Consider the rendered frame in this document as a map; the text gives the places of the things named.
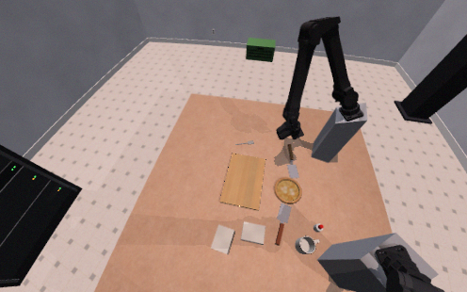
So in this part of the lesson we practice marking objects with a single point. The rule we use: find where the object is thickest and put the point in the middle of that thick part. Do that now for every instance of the light wooden cutting board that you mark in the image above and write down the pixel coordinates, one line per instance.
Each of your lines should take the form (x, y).
(243, 183)

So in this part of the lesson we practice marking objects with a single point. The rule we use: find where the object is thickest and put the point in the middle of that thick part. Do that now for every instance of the round cheese pizza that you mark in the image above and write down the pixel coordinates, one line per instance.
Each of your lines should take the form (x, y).
(288, 190)

